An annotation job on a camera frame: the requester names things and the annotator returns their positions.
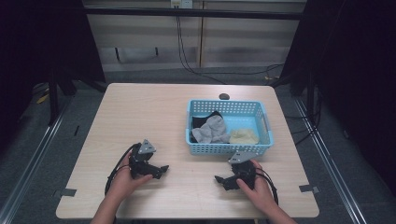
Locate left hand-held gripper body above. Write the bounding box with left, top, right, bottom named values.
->
left=128, top=138, right=157, bottom=180

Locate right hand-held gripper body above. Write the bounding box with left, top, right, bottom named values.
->
left=224, top=150, right=258, bottom=191

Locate cream yellow sock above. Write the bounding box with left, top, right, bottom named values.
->
left=229, top=128, right=260, bottom=145

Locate light blue plastic basket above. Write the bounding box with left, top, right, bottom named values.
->
left=185, top=99, right=275, bottom=156

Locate grey sock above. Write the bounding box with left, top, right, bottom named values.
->
left=191, top=115, right=232, bottom=145

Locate black sock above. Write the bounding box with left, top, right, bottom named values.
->
left=190, top=110, right=224, bottom=144

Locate person's right hand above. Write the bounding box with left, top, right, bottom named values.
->
left=235, top=159, right=279, bottom=213

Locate person's left hand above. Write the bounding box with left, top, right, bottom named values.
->
left=109, top=150, right=154, bottom=202

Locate grey tape strip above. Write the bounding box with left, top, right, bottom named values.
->
left=53, top=188, right=78, bottom=199
left=298, top=184, right=320, bottom=194

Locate black metal stand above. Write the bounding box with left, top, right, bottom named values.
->
left=47, top=68, right=60, bottom=127

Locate black curtain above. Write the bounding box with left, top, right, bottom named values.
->
left=279, top=0, right=396, bottom=197
left=0, top=0, right=106, bottom=157

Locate black horizontal bar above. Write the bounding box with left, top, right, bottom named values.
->
left=83, top=7, right=307, bottom=21

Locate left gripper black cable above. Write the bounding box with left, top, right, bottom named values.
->
left=104, top=142, right=142, bottom=196

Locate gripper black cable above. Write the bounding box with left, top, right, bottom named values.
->
left=255, top=167, right=279, bottom=206
left=104, top=142, right=142, bottom=196

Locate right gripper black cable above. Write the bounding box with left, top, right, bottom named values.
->
left=255, top=167, right=279, bottom=206

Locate black floor cable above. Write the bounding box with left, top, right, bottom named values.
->
left=284, top=87, right=325, bottom=147

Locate metal floor rail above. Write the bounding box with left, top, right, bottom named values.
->
left=0, top=105, right=68, bottom=224
left=293, top=97, right=370, bottom=224

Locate black hanging wall cable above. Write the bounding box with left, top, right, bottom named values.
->
left=176, top=15, right=285, bottom=86

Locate white wall socket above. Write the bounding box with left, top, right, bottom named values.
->
left=170, top=0, right=194, bottom=9

